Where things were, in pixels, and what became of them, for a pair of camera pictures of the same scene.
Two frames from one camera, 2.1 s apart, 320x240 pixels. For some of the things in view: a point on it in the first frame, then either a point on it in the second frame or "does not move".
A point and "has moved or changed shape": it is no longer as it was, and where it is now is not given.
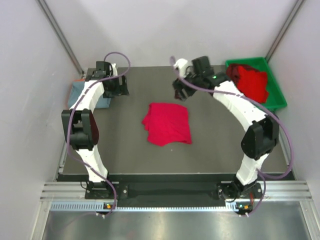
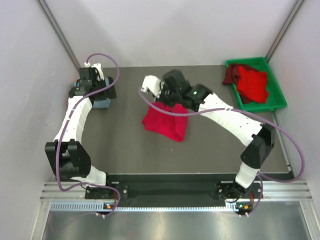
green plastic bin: x=276 y=99 does not move
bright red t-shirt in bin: x=253 y=84 does not move
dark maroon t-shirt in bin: x=232 y=73 does not move
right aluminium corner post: x=293 y=14 does not move
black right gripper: x=179 y=85 to x=163 y=88
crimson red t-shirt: x=166 y=123 has moved or changed shape
